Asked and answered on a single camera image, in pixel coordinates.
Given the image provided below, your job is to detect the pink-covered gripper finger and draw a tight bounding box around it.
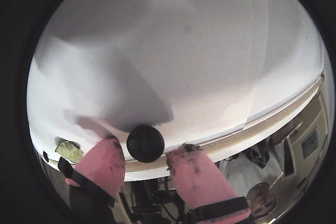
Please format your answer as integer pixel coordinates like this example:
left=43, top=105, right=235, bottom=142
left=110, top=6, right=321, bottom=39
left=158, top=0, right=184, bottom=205
left=166, top=143, right=252, bottom=224
left=57, top=137, right=126, bottom=224

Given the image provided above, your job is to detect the oval green leaf with stem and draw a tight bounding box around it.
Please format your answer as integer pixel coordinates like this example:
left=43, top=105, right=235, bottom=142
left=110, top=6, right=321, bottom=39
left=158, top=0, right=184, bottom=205
left=54, top=141, right=83, bottom=164

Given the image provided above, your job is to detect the person in white shirt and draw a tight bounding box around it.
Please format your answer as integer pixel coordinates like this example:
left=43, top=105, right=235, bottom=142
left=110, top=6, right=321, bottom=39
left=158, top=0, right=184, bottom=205
left=217, top=140, right=289, bottom=221

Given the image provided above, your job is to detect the black camera tripod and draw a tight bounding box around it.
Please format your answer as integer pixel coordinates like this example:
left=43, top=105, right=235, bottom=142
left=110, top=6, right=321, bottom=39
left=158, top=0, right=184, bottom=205
left=130, top=176, right=190, bottom=224

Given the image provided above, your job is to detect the dark framed wall picture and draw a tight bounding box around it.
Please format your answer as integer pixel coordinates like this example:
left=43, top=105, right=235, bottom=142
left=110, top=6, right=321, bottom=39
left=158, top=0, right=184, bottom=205
left=300, top=128, right=320, bottom=161

